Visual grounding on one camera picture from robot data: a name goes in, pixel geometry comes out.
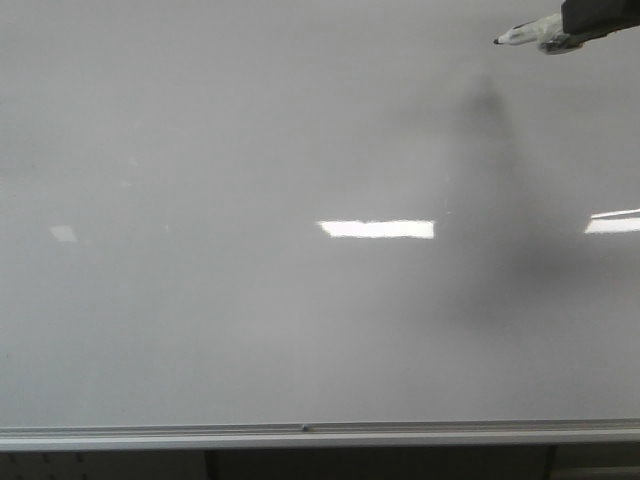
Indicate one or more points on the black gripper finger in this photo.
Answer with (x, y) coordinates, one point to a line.
(589, 16)

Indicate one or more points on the white black whiteboard marker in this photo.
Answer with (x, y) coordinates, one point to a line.
(546, 33)

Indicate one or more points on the white whiteboard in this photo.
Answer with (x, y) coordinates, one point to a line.
(262, 224)

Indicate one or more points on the dark cabinet under whiteboard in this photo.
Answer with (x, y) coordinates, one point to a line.
(569, 461)

